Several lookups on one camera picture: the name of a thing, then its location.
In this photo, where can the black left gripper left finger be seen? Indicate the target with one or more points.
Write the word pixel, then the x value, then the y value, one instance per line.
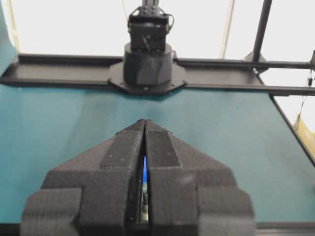
pixel 96 193

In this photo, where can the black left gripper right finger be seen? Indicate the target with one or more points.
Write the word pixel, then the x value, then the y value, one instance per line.
pixel 191 193

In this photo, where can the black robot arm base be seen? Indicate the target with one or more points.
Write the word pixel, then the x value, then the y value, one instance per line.
pixel 148 66

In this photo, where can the black aluminium frame rail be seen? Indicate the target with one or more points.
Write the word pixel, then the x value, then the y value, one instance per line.
pixel 85 72

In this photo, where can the black vertical frame post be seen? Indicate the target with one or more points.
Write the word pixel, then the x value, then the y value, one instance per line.
pixel 265 11

